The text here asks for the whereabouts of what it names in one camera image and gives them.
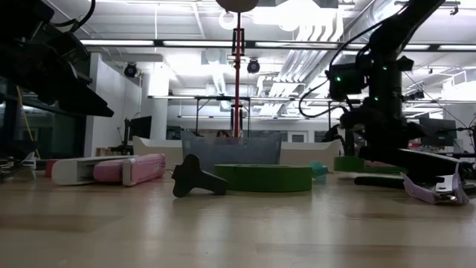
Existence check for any white plastic bin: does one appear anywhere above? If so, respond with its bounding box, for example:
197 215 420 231
132 135 184 171
279 139 342 173

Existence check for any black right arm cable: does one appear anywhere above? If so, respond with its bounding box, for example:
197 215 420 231
298 20 376 119

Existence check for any grey translucent plastic bin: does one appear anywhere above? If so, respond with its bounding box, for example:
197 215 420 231
181 130 283 175

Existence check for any red desk lamp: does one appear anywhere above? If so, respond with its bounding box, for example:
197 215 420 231
215 0 260 139

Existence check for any pink white stapler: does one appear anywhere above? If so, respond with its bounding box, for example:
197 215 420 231
51 153 167 187

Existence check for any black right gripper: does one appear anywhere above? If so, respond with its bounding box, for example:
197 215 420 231
340 48 427 150

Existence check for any black computer monitor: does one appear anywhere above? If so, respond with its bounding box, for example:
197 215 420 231
128 115 153 141
419 118 458 148

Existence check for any purple stapler remover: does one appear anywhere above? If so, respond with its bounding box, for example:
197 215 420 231
403 162 471 205

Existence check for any green tape roll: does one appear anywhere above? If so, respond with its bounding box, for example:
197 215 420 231
213 163 313 194
333 156 408 175

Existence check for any long ceiling light rail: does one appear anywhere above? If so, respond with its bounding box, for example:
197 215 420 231
70 36 476 53

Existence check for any yellow power cord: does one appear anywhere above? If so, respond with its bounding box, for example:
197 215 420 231
16 87 42 161

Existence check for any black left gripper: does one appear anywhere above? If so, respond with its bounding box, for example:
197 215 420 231
0 20 115 118

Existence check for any teal stapler remover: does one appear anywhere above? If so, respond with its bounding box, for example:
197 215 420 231
310 160 329 184

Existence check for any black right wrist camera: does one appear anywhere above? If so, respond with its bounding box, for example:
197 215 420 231
326 62 368 102

